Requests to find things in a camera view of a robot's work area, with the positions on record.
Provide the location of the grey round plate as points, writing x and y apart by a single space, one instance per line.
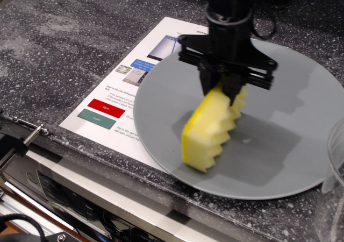
279 145

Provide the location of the aluminium frame rail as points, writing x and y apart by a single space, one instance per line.
19 223

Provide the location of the clear plastic cup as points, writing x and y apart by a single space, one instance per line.
328 221

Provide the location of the laminated dishwasher instruction sheet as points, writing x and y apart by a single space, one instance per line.
106 114

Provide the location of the yellow wavy sponge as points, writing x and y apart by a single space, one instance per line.
208 127

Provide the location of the stainless steel dishwasher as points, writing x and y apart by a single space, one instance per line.
101 206

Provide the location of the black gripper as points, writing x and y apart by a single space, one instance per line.
227 51

